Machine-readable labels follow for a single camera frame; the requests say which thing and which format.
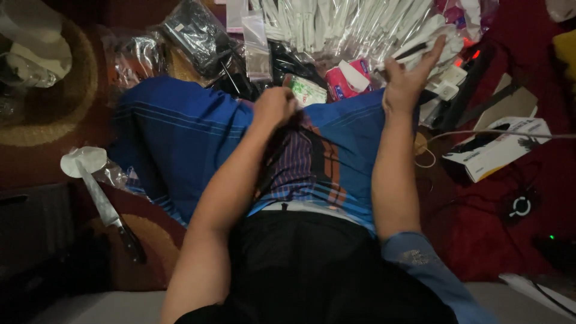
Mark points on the white round paper piece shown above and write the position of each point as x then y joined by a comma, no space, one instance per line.
83,160

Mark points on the pink tissue packet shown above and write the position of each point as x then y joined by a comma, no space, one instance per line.
344,83

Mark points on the small clear plastic bag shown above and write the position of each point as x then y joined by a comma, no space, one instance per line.
236,14
256,47

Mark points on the white plastic bag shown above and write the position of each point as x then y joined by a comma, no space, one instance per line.
33,49

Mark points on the white glove box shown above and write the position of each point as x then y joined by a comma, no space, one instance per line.
495,146

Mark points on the clear bag with dark items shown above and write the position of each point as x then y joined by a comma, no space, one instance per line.
135,58

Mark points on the blue striped sarong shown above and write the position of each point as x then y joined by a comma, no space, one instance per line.
189,144

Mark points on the person's left hand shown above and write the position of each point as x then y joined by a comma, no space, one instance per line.
272,108

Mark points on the pile of white cutlery packets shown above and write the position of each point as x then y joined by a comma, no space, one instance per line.
351,27

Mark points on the dark cabinet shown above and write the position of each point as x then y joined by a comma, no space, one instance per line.
33,229

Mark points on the bag of black cutlery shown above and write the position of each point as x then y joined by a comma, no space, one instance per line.
198,38

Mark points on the brown cardboard piece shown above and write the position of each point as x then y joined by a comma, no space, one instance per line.
504,101

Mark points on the yellow object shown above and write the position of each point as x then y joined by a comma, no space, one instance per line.
566,51

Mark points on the green and white packet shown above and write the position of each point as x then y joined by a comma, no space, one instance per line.
308,91

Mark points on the black plastic utensil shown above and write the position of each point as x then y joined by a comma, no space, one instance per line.
410,51

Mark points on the person's right hand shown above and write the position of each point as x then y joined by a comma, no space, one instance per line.
405,87

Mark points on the person's left fingers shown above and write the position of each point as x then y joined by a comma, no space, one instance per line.
290,104

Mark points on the white power adapter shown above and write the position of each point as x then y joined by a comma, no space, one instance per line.
446,87

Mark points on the black shirt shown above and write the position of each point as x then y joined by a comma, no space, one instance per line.
306,270

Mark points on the round brown rug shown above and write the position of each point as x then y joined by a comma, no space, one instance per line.
58,103

